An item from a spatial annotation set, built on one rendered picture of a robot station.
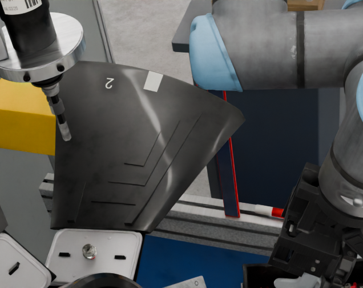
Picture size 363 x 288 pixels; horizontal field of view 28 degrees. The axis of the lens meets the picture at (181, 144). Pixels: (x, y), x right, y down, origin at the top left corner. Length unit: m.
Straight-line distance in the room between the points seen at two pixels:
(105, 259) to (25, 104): 0.46
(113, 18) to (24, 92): 2.14
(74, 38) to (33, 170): 1.47
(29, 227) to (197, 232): 0.88
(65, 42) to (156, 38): 2.57
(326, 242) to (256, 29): 0.23
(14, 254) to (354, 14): 0.38
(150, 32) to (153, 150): 2.36
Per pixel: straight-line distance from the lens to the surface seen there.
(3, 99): 1.13
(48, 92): 0.55
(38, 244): 2.07
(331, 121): 1.37
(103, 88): 0.83
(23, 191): 1.95
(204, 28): 0.69
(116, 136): 0.78
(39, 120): 1.09
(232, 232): 1.17
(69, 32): 0.52
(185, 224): 1.20
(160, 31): 3.11
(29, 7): 0.49
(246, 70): 0.68
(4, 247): 0.62
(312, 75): 0.69
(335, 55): 0.68
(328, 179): 0.67
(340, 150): 0.65
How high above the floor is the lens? 1.73
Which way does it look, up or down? 43 degrees down
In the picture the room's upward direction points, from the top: 10 degrees counter-clockwise
